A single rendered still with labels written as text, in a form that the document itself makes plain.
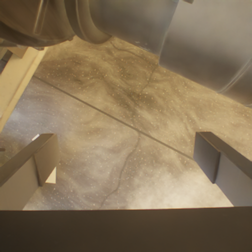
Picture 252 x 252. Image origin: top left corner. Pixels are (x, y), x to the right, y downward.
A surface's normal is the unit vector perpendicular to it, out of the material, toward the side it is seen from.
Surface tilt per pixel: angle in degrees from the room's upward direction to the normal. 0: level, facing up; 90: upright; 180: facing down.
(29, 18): 90
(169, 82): 0
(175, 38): 56
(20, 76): 0
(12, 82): 0
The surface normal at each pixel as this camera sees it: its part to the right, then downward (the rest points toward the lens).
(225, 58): -0.45, 0.67
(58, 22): 0.88, 0.46
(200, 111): -0.11, -0.11
